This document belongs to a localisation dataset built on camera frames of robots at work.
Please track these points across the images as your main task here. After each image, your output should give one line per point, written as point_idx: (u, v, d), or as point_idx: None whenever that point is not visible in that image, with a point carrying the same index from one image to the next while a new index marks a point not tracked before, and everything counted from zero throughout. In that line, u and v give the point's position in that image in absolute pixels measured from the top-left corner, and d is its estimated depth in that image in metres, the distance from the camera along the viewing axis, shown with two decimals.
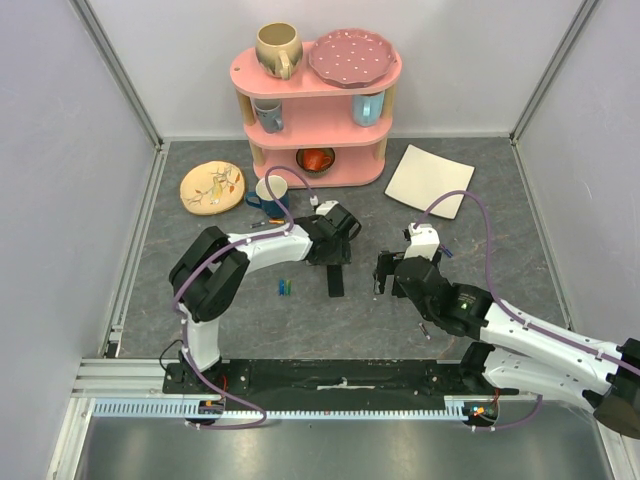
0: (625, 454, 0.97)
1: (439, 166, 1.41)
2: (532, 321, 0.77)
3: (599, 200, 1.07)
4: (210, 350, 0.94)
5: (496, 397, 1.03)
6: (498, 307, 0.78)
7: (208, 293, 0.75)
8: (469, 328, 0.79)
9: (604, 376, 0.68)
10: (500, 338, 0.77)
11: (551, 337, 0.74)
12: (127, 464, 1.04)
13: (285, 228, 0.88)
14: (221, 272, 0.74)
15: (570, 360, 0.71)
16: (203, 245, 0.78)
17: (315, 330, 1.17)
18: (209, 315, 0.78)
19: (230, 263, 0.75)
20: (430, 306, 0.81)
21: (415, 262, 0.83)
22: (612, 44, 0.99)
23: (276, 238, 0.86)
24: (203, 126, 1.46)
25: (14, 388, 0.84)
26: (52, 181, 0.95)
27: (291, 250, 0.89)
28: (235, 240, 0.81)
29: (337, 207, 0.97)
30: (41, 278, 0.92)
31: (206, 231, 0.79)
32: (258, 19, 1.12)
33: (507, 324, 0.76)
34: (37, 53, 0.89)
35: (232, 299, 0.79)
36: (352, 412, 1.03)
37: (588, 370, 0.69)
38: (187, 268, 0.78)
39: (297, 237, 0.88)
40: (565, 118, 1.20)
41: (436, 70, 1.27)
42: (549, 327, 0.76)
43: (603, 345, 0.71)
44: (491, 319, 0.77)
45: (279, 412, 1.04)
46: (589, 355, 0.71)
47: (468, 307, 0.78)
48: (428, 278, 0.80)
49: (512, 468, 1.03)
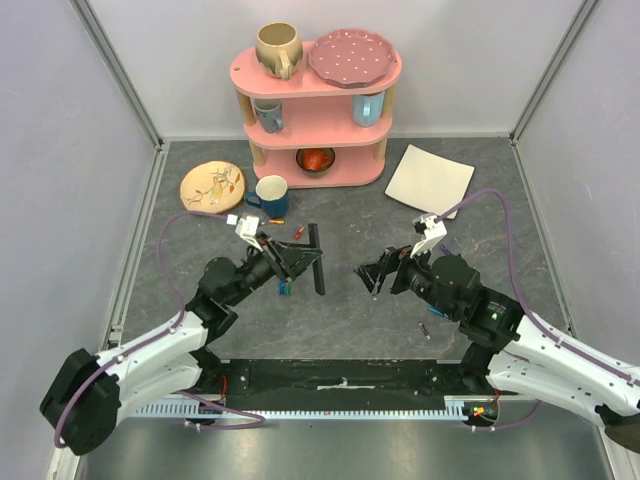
0: (625, 455, 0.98)
1: (439, 166, 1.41)
2: (565, 339, 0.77)
3: (599, 201, 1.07)
4: (168, 375, 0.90)
5: (496, 397, 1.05)
6: (530, 322, 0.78)
7: (78, 431, 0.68)
8: (495, 338, 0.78)
9: (635, 402, 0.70)
10: (530, 353, 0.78)
11: (583, 357, 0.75)
12: (127, 465, 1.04)
13: (172, 323, 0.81)
14: (88, 407, 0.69)
15: (601, 382, 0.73)
16: (68, 374, 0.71)
17: (315, 330, 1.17)
18: (87, 445, 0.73)
19: (97, 393, 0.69)
20: (461, 313, 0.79)
21: (458, 264, 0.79)
22: (613, 44, 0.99)
23: (160, 340, 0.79)
24: (203, 127, 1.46)
25: (13, 389, 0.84)
26: (51, 181, 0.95)
27: (183, 346, 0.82)
28: (105, 362, 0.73)
29: (205, 279, 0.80)
30: (42, 279, 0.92)
31: (73, 355, 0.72)
32: (258, 19, 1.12)
33: (539, 341, 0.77)
34: (36, 53, 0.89)
35: (111, 424, 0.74)
36: (352, 412, 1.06)
37: (618, 394, 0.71)
38: (56, 402, 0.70)
39: (186, 331, 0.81)
40: (566, 118, 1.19)
41: (436, 70, 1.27)
42: (581, 346, 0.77)
43: (634, 371, 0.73)
44: (522, 333, 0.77)
45: (277, 413, 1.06)
46: (620, 379, 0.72)
47: (498, 318, 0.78)
48: (471, 284, 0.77)
49: (513, 469, 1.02)
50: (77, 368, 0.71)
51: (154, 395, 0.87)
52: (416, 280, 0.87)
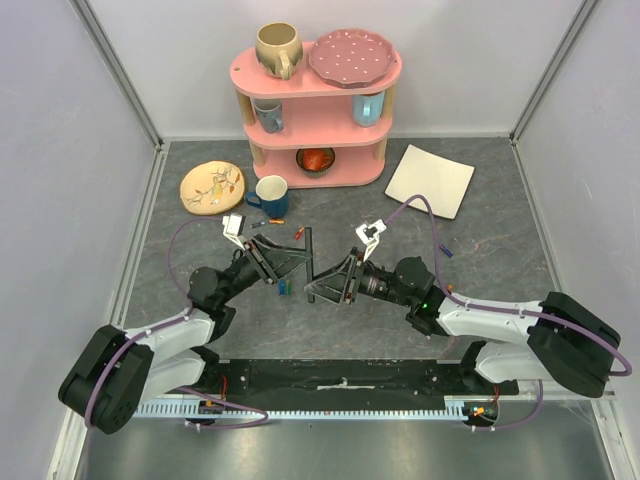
0: (626, 454, 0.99)
1: (439, 166, 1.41)
2: (472, 300, 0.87)
3: (599, 200, 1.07)
4: (175, 365, 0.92)
5: (496, 397, 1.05)
6: (451, 300, 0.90)
7: (112, 397, 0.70)
8: (434, 327, 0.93)
9: (525, 330, 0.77)
10: (454, 322, 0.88)
11: (485, 308, 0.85)
12: (128, 466, 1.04)
13: (186, 311, 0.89)
14: (124, 374, 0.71)
15: (500, 323, 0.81)
16: (98, 349, 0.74)
17: (315, 330, 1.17)
18: (115, 422, 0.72)
19: (133, 359, 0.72)
20: (413, 306, 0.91)
21: (419, 266, 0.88)
22: (612, 43, 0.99)
23: (176, 325, 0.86)
24: (203, 126, 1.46)
25: (14, 389, 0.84)
26: (52, 180, 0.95)
27: (193, 335, 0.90)
28: (133, 335, 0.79)
29: (198, 284, 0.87)
30: (42, 278, 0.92)
31: (100, 331, 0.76)
32: (258, 19, 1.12)
33: (453, 309, 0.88)
34: (37, 53, 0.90)
35: (140, 399, 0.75)
36: (352, 412, 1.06)
37: (512, 328, 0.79)
38: (85, 375, 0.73)
39: (195, 319, 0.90)
40: (565, 118, 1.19)
41: (435, 70, 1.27)
42: (486, 302, 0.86)
43: (526, 304, 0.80)
44: (443, 310, 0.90)
45: (279, 412, 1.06)
46: (513, 315, 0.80)
47: (430, 306, 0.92)
48: (428, 285, 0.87)
49: (513, 469, 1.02)
50: (107, 341, 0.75)
51: (165, 384, 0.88)
52: (372, 285, 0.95)
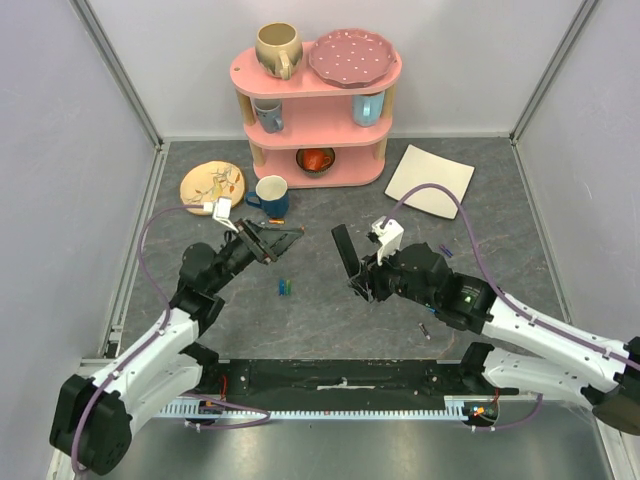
0: (625, 453, 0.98)
1: (439, 167, 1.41)
2: (539, 316, 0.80)
3: (599, 200, 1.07)
4: (168, 380, 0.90)
5: (496, 397, 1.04)
6: (504, 303, 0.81)
7: (97, 448, 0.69)
8: (471, 321, 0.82)
9: (611, 375, 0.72)
10: (505, 332, 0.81)
11: (556, 333, 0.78)
12: (127, 466, 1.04)
13: (159, 325, 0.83)
14: (103, 426, 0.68)
15: (578, 358, 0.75)
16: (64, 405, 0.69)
17: (315, 330, 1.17)
18: (111, 458, 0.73)
19: (107, 412, 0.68)
20: (435, 299, 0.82)
21: (423, 251, 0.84)
22: (613, 43, 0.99)
23: (151, 347, 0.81)
24: (203, 126, 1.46)
25: (14, 389, 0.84)
26: (52, 181, 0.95)
27: (174, 346, 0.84)
28: (102, 381, 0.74)
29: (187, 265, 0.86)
30: (42, 279, 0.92)
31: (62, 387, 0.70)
32: (258, 19, 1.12)
33: (513, 320, 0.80)
34: (37, 54, 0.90)
35: (126, 432, 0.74)
36: (352, 412, 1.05)
37: (595, 369, 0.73)
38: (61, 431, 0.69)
39: (175, 328, 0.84)
40: (566, 118, 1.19)
41: (435, 71, 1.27)
42: (555, 323, 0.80)
43: (610, 344, 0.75)
44: (495, 312, 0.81)
45: (279, 412, 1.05)
46: (596, 353, 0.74)
47: (472, 300, 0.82)
48: (436, 267, 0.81)
49: (513, 469, 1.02)
50: (73, 395, 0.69)
51: (160, 402, 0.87)
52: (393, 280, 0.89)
